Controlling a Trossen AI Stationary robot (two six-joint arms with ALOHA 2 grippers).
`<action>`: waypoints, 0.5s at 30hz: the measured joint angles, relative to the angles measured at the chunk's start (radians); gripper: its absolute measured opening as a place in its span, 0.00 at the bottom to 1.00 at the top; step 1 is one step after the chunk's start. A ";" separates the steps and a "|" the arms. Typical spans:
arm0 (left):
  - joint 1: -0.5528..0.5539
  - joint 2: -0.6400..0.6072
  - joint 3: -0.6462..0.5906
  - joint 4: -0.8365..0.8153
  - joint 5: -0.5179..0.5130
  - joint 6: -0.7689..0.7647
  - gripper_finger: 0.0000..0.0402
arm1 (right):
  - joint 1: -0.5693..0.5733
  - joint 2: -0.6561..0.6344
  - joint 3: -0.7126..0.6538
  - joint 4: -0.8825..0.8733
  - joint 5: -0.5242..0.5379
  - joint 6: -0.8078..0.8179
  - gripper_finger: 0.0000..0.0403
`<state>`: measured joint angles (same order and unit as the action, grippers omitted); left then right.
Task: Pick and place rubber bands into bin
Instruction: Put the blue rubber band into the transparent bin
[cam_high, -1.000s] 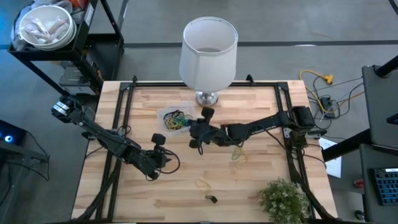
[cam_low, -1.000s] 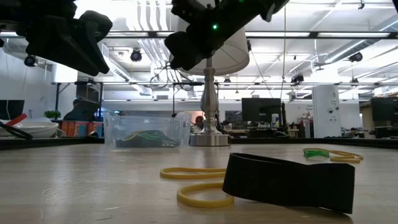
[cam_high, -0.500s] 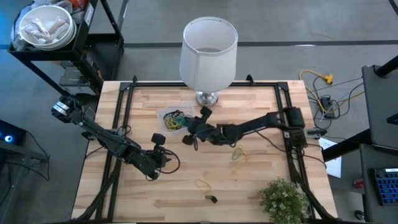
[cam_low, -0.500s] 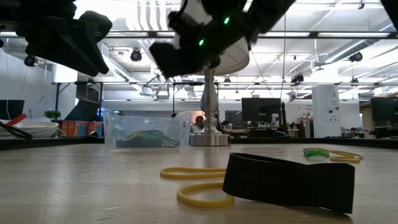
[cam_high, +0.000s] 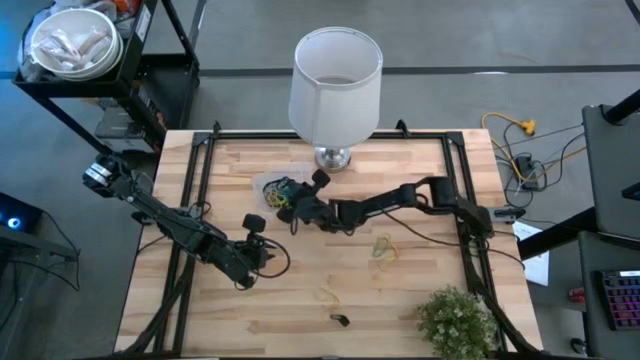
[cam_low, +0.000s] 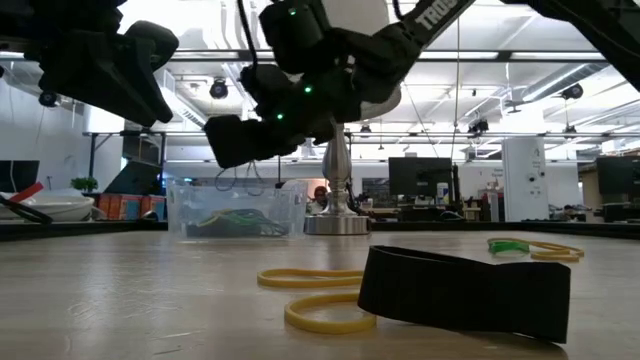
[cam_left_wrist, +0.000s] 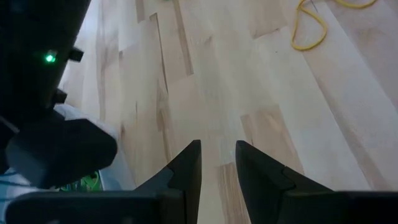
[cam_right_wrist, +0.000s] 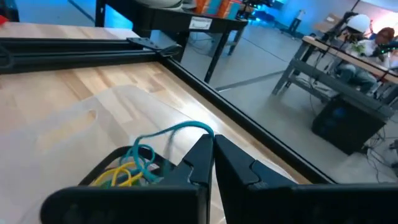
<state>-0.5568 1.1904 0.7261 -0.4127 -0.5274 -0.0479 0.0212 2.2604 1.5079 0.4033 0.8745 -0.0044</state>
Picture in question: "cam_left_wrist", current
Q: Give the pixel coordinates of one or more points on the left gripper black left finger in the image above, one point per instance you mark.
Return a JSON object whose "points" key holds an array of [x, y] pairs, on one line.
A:
{"points": [[186, 174]]}

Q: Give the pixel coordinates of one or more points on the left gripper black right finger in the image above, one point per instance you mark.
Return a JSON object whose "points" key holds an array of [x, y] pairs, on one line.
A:
{"points": [[258, 180]]}

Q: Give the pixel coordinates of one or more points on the green rubber band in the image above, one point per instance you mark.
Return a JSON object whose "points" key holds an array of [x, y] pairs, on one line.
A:
{"points": [[90, 183]]}

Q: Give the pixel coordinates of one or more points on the yellow rubber band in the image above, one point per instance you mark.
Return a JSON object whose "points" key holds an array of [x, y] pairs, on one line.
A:
{"points": [[301, 48], [354, 5]]}

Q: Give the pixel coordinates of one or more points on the clear plastic bin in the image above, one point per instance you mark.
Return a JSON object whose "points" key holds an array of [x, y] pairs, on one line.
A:
{"points": [[115, 174]]}

